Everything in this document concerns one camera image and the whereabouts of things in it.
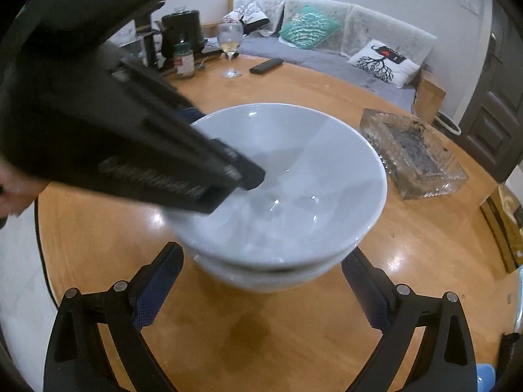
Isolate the grey sofa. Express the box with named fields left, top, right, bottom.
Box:
left=204, top=0, right=438, bottom=111

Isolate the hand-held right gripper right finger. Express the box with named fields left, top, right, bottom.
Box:
left=341, top=248, right=479, bottom=392

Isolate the white trash bin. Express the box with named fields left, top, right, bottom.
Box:
left=433, top=112, right=462, bottom=137

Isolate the black electric kettle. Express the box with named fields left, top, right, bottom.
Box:
left=160, top=9, right=204, bottom=58

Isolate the large white bowl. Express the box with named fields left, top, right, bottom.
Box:
left=163, top=103, right=388, bottom=271

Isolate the black remote control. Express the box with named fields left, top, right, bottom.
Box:
left=249, top=58, right=284, bottom=75

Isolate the dark brown door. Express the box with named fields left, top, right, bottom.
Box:
left=458, top=0, right=523, bottom=180

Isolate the gold tissue box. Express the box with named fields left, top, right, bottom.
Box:
left=480, top=184, right=523, bottom=274

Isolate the cream bowl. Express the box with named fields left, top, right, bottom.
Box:
left=192, top=249, right=358, bottom=293

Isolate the white root print cushion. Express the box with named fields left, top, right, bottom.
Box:
left=347, top=39, right=421, bottom=89

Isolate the tree print cushion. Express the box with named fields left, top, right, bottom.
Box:
left=223, top=0, right=270, bottom=33

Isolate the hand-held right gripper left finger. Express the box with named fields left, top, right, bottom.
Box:
left=43, top=242, right=185, bottom=392

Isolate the green lid jar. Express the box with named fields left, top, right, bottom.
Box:
left=174, top=42, right=197, bottom=80

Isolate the wooden side table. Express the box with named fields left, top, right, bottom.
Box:
left=413, top=67, right=446, bottom=123

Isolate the door handle lock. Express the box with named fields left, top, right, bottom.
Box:
left=488, top=33, right=503, bottom=64

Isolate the glass ashtray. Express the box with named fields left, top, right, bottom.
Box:
left=360, top=108, right=469, bottom=201

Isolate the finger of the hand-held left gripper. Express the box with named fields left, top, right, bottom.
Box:
left=110, top=59, right=266, bottom=192

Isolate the teal leaf cushion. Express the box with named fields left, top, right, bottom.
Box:
left=279, top=5, right=342, bottom=47

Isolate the wine glass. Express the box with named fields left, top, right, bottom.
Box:
left=218, top=22, right=245, bottom=79

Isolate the person's left hand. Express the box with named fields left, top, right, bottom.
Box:
left=0, top=162, right=47, bottom=218

